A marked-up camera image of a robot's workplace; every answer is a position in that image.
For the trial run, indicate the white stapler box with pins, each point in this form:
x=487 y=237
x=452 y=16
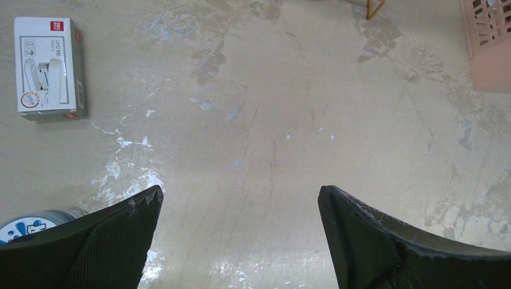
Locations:
x=50 y=75

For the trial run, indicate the gold wire wine glass rack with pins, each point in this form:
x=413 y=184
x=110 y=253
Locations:
x=373 y=7

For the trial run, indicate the peach plastic file organizer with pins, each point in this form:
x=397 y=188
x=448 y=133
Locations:
x=487 y=24

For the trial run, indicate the blue white round tin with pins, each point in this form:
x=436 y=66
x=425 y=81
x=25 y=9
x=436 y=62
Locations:
x=32 y=223

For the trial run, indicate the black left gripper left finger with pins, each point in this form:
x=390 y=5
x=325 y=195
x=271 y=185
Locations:
x=104 y=249

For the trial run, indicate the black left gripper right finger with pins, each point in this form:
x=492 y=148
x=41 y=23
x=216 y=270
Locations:
x=371 y=249

